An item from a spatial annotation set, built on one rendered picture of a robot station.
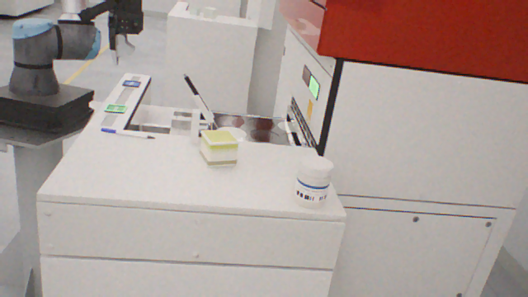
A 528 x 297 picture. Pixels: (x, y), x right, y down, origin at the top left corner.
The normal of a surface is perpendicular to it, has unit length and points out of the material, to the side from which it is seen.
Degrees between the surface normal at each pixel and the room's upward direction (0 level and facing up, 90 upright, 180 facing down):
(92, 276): 90
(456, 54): 90
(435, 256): 90
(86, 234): 90
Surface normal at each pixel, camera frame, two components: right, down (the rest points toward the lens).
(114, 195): 0.15, -0.91
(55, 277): 0.11, 0.41
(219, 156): 0.42, 0.42
